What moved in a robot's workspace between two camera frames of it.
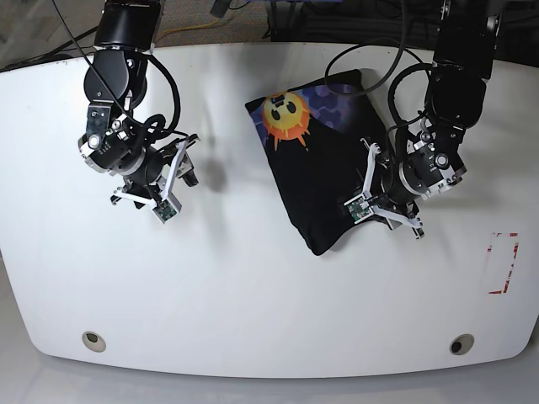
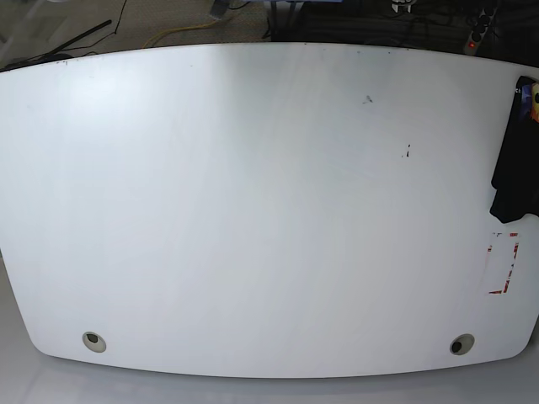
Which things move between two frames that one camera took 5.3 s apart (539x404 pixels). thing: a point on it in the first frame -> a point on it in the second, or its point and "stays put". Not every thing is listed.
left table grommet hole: (93, 342) stays put
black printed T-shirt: (321, 138) -> (515, 177)
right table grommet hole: (461, 343) stays put
